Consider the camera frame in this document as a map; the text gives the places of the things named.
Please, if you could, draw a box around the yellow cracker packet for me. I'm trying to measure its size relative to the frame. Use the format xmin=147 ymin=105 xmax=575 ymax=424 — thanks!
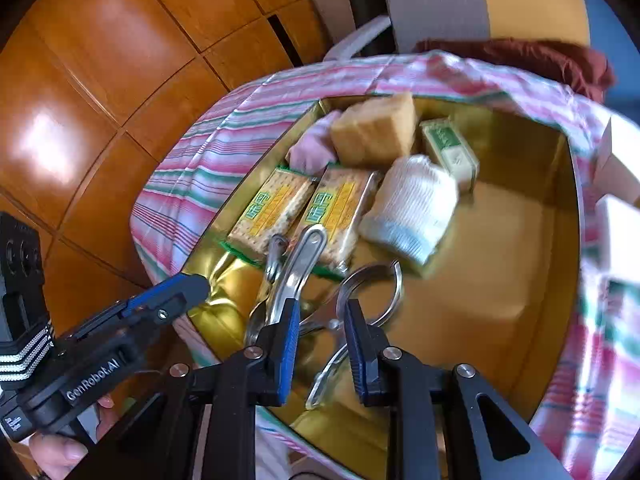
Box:
xmin=227 ymin=167 xmax=316 ymax=256
xmin=290 ymin=164 xmax=383 ymax=273

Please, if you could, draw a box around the person's left hand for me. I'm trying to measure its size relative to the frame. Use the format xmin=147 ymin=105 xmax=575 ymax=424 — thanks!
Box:
xmin=27 ymin=395 xmax=117 ymax=480

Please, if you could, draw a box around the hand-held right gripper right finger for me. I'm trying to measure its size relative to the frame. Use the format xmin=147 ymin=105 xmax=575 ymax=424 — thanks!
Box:
xmin=342 ymin=297 xmax=576 ymax=480

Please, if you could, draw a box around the silver metal tool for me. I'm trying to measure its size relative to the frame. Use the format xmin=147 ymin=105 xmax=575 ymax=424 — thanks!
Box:
xmin=247 ymin=225 xmax=328 ymax=346

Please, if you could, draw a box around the yellow sponge block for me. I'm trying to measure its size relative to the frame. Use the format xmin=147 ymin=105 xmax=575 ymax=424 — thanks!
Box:
xmin=330 ymin=91 xmax=418 ymax=170

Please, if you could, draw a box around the square gold-lined tin container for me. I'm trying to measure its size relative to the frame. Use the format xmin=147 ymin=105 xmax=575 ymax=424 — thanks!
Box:
xmin=187 ymin=92 xmax=583 ymax=476

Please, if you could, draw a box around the rolled white sock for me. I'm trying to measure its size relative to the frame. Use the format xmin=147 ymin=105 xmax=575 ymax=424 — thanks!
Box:
xmin=359 ymin=154 xmax=460 ymax=267

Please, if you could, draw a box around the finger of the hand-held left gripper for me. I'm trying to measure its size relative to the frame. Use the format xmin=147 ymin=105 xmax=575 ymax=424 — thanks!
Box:
xmin=55 ymin=274 xmax=211 ymax=356

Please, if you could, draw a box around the striped pink green tablecloth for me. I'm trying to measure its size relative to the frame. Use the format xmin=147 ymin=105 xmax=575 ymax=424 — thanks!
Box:
xmin=129 ymin=52 xmax=640 ymax=480

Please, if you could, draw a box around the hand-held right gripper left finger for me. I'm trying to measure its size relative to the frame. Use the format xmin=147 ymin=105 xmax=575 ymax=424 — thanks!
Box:
xmin=70 ymin=297 xmax=302 ymax=480

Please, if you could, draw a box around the white cardboard box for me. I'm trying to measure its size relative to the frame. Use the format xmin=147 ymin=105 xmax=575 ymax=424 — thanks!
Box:
xmin=594 ymin=114 xmax=640 ymax=193

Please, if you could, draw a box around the dark red cloth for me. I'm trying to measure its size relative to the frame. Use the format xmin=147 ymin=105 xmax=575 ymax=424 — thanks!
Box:
xmin=412 ymin=37 xmax=617 ymax=103

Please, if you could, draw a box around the green and white box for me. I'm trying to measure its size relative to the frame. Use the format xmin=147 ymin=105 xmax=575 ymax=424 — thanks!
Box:
xmin=419 ymin=117 xmax=481 ymax=193

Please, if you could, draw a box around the rolled pink sock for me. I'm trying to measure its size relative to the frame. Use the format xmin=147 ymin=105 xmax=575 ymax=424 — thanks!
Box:
xmin=289 ymin=110 xmax=343 ymax=177

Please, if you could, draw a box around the wooden panel cabinet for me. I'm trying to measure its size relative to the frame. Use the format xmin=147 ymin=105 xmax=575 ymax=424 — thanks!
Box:
xmin=0 ymin=0 xmax=336 ymax=351

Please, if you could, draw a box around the metal key ring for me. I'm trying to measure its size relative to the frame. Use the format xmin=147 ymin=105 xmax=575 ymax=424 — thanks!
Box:
xmin=336 ymin=260 xmax=403 ymax=331

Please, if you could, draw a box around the grey yellow blue chair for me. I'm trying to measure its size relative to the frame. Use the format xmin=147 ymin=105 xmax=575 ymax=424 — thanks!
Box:
xmin=325 ymin=0 xmax=640 ymax=111

